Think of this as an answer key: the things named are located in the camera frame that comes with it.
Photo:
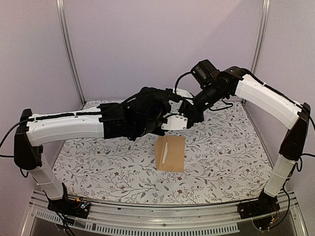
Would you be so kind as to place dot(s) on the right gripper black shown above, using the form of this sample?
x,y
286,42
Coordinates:
x,y
194,116

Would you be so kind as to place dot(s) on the cream letter paper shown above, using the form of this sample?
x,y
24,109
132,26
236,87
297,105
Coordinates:
x,y
165,153

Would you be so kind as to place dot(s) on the brown kraft envelope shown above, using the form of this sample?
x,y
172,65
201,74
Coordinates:
x,y
175,156

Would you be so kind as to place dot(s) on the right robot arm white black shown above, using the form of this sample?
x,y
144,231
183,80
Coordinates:
x,y
234,81

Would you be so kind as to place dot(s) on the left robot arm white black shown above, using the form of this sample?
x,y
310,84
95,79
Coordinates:
x,y
148,111

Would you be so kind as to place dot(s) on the floral patterned table mat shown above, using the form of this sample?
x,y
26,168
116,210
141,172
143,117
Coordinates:
x,y
120,170

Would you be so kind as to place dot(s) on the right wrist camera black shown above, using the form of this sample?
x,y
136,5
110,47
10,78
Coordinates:
x,y
183,93

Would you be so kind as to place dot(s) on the right aluminium frame post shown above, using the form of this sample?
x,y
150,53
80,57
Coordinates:
x,y
261,35

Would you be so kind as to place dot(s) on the aluminium frame post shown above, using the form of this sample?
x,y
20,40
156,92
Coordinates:
x,y
261,35
69,51

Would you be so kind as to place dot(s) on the aluminium front rail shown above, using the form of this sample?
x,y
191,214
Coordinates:
x,y
122,219

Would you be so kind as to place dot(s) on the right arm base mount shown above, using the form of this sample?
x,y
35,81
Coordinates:
x,y
258,207

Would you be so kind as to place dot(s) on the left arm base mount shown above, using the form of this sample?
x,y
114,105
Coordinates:
x,y
79,209

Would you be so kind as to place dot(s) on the left aluminium frame post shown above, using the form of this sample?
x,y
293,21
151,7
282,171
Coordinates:
x,y
69,51

